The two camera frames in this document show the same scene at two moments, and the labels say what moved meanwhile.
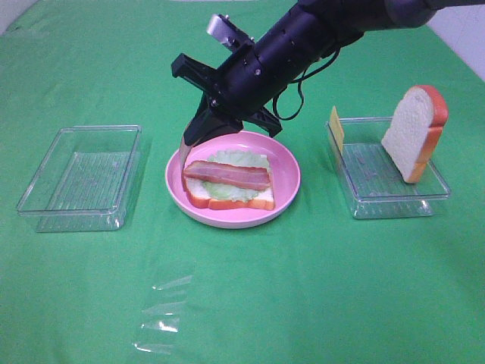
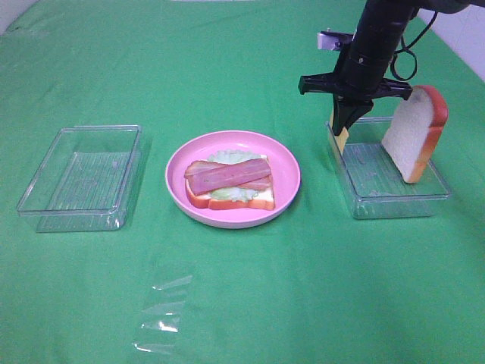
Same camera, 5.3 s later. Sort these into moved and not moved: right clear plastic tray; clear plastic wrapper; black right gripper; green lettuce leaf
Moved: black right gripper
Not moved: clear plastic wrapper; green lettuce leaf; right clear plastic tray
